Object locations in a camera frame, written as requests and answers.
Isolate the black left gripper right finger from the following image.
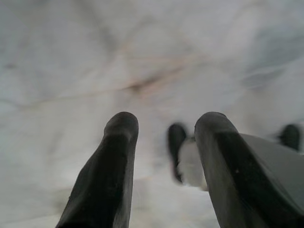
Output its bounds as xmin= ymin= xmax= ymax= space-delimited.
xmin=194 ymin=112 xmax=304 ymax=228

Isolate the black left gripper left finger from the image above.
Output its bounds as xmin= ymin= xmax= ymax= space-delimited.
xmin=56 ymin=112 xmax=140 ymax=228

